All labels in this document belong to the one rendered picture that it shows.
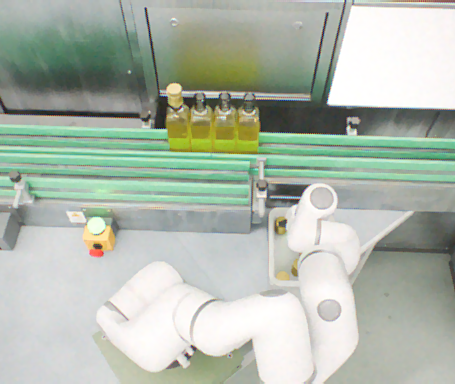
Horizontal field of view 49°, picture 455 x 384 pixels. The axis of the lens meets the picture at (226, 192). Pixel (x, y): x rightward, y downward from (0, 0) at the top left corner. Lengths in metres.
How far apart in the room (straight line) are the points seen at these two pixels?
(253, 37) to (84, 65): 0.46
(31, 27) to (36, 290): 0.67
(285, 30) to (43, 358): 0.98
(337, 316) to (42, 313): 0.84
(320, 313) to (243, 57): 0.70
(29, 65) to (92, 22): 0.25
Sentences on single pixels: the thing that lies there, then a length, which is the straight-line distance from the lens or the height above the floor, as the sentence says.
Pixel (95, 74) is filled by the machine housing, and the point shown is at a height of 1.04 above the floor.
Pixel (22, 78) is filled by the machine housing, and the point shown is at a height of 1.02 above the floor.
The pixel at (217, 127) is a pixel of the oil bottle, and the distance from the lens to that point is 1.23.
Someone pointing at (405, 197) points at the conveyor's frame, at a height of 0.83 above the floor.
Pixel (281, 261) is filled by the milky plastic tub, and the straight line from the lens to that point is 1.36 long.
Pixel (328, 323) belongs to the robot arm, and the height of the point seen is 1.24.
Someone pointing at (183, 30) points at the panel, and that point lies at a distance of 1.23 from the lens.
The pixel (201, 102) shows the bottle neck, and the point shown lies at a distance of 1.18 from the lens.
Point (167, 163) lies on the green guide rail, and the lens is 1.30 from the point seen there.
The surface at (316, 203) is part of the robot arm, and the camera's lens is 1.06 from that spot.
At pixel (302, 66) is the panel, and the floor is 1.12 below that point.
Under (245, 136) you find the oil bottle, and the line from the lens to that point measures 1.25.
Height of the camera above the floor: 2.00
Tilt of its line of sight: 58 degrees down
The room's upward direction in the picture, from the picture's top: straight up
